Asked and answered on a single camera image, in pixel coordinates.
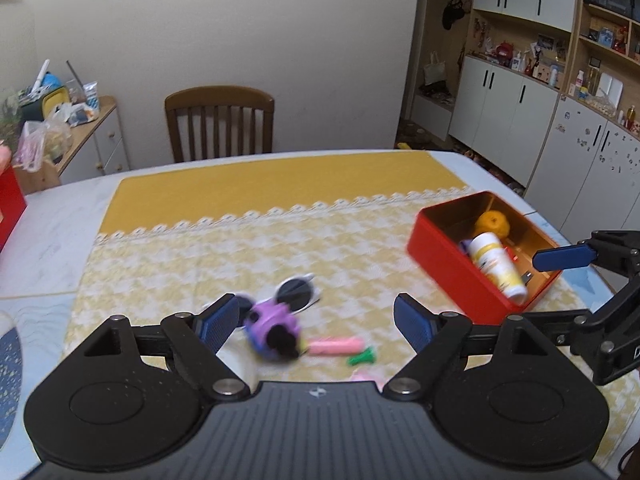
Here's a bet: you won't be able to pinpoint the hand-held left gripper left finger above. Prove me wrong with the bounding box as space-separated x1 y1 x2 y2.
90 293 252 404

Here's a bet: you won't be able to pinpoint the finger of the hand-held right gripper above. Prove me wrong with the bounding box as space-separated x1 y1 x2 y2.
532 230 640 281
535 280 640 347

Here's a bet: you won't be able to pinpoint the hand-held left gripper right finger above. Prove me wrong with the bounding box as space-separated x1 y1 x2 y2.
382 293 553 404

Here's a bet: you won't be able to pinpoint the purple toy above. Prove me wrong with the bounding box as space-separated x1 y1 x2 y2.
245 299 306 363

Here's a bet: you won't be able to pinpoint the red metal tin box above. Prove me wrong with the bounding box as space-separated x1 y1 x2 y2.
406 191 563 326

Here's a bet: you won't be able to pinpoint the white yellow lotion bottle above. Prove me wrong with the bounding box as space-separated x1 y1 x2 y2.
470 232 528 303

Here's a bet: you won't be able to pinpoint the pink ridged card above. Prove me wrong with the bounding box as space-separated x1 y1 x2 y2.
350 369 386 392

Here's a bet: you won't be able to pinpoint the orange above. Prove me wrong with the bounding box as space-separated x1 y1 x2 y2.
474 211 512 239

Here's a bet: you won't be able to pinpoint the white round sunglasses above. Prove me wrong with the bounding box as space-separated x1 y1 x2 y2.
202 274 321 331

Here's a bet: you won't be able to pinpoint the pink marker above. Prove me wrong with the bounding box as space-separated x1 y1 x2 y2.
305 336 365 357

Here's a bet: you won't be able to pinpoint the yellow patterned tablecloth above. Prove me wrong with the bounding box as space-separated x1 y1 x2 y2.
62 151 640 466

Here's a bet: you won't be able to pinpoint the white standing board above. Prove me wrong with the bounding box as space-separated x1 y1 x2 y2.
599 72 624 106

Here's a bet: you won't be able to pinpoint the white side cabinet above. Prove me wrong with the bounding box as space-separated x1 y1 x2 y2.
15 96 132 196

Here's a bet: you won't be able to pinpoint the dark blue speckled mat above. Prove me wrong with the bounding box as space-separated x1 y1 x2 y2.
0 310 25 441

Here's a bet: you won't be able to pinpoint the brown wooden chair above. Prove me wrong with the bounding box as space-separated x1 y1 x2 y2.
165 86 275 163

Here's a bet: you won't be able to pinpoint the white tote bag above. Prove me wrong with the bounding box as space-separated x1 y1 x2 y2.
424 51 447 86

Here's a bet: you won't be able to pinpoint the small wooden crate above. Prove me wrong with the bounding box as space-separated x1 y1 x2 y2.
14 160 61 196

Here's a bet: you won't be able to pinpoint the red storage box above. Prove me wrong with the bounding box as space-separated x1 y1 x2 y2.
0 165 27 253

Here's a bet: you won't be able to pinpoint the clear plastic bag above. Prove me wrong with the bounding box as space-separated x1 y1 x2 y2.
15 120 73 168

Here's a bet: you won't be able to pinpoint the black hanging bag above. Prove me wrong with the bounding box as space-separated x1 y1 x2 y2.
442 0 473 31

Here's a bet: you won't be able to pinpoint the yellow dark lunch bag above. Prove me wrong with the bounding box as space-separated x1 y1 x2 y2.
19 72 71 121

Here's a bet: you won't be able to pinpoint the white wooden wall cabinet unit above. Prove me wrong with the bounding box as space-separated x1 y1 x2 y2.
400 0 640 241

